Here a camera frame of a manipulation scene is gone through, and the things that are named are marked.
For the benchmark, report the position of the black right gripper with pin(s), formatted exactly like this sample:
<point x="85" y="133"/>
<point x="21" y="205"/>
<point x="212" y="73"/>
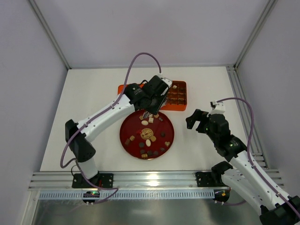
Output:
<point x="201" y="123"/>

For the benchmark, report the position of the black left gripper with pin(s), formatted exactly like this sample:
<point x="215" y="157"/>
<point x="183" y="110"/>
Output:
<point x="154" y="107"/>

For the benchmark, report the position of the aluminium front rail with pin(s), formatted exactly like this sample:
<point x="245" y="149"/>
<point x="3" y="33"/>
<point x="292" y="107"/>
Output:
<point x="135" y="179"/>

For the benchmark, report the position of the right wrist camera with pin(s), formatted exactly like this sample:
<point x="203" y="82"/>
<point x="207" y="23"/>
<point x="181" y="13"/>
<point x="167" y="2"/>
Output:
<point x="217" y="108"/>

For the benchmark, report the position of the orange chocolate box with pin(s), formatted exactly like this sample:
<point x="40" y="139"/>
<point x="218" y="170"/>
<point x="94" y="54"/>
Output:
<point x="176" y="99"/>

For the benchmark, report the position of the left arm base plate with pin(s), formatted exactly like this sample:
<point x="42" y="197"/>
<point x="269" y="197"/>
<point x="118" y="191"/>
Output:
<point x="103" y="180"/>

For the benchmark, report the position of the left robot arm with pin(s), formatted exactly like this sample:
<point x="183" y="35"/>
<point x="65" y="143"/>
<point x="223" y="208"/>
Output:
<point x="79" y="135"/>

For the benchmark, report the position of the white oval swirl chocolate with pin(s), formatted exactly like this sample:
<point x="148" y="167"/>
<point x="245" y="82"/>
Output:
<point x="148" y="143"/>

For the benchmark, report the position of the right corner frame post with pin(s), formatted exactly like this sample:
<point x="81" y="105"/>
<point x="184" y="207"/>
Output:
<point x="268" y="8"/>

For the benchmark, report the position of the right controller board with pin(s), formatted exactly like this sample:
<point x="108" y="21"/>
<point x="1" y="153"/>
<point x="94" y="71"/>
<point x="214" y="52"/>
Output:
<point x="222" y="195"/>

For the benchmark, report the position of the dark round chocolate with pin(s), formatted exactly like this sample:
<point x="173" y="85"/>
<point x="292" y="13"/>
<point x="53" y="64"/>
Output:
<point x="141" y="145"/>

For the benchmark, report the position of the aluminium rail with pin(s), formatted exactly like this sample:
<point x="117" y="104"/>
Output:
<point x="135" y="179"/>
<point x="245" y="114"/>

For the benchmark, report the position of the corner frame post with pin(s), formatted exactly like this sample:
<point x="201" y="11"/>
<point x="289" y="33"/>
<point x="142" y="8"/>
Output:
<point x="268" y="8"/>
<point x="38" y="13"/>

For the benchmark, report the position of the metal tongs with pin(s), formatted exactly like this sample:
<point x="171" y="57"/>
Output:
<point x="147" y="114"/>

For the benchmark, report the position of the left corner frame post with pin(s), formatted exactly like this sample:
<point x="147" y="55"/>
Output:
<point x="38" y="13"/>

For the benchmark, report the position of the left controller board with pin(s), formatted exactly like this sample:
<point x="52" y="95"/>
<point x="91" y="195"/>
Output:
<point x="91" y="194"/>

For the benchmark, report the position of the right side aluminium rail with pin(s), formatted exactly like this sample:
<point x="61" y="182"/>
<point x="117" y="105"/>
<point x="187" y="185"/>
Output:
<point x="245" y="114"/>

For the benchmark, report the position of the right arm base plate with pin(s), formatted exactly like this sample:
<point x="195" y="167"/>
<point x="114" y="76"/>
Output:
<point x="209" y="180"/>

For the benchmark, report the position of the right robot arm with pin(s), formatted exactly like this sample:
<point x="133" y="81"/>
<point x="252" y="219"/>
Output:
<point x="243" y="174"/>

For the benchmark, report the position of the tan fluted cup chocolate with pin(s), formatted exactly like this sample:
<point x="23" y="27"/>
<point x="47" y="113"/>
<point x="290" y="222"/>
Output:
<point x="153" y="138"/>

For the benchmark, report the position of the controller board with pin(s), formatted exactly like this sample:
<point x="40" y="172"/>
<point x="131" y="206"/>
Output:
<point x="91" y="194"/>
<point x="222" y="195"/>

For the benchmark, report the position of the orange box lid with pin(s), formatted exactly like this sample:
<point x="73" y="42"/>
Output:
<point x="121" y="89"/>

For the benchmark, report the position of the round red plate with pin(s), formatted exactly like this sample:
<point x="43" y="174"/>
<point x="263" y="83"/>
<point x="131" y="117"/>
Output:
<point x="132" y="125"/>

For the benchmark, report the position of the tan barrel chocolate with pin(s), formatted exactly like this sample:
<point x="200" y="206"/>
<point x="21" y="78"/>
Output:
<point x="144" y="156"/>

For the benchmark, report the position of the slotted cable duct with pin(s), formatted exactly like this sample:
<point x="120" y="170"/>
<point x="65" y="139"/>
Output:
<point x="123" y="194"/>

